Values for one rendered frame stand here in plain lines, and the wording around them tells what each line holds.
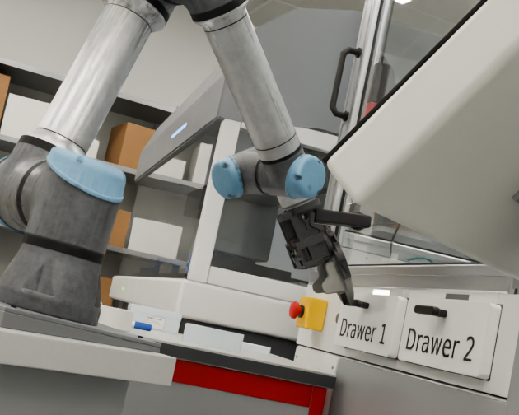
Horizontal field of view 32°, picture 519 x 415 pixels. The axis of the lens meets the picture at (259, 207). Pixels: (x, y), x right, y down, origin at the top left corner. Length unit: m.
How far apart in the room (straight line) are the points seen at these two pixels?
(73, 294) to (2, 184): 0.24
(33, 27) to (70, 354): 4.87
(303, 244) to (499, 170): 0.96
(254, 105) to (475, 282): 0.45
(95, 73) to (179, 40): 4.72
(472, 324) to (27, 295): 0.65
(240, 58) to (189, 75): 4.67
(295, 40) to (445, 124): 2.00
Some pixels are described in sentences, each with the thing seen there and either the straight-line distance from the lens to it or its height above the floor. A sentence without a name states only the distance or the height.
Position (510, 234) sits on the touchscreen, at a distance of 0.88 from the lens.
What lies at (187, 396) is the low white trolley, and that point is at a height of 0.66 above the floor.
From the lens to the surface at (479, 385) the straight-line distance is 1.39.
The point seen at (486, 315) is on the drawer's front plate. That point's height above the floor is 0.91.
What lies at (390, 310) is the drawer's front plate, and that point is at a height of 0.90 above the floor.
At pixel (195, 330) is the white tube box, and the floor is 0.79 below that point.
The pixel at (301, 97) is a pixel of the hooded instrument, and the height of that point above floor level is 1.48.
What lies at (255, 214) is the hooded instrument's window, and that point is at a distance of 2.56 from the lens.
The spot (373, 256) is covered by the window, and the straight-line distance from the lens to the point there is 1.91.
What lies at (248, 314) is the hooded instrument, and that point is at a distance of 2.53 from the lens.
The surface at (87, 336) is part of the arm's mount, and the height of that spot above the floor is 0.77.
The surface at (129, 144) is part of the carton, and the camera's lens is 5.49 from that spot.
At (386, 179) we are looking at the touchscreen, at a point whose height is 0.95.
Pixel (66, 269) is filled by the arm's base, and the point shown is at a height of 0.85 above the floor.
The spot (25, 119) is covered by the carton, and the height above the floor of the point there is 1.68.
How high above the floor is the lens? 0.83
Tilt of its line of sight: 7 degrees up
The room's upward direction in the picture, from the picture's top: 12 degrees clockwise
